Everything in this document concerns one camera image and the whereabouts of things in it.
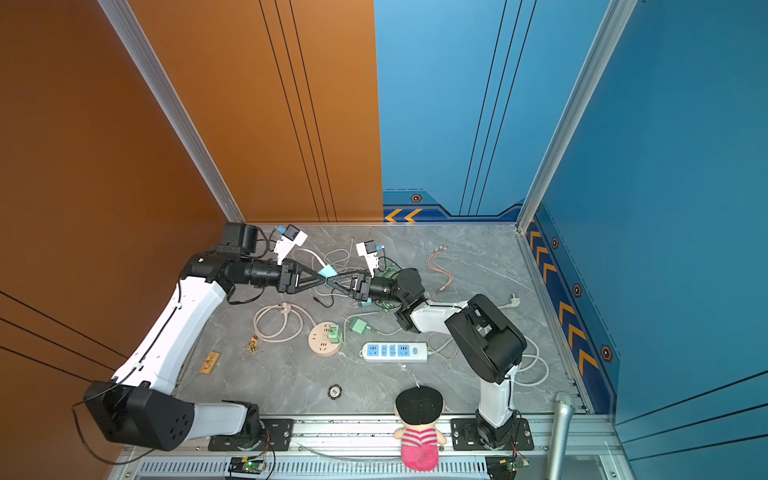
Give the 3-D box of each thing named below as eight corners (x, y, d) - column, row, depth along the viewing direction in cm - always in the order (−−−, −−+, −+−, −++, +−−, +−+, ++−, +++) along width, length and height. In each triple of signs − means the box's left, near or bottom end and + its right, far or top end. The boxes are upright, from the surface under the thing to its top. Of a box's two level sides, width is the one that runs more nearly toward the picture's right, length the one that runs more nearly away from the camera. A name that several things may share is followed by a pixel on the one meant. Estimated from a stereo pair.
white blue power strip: (359, 362, 86) (359, 359, 84) (361, 345, 90) (360, 342, 88) (428, 362, 86) (428, 359, 84) (426, 345, 90) (427, 342, 88)
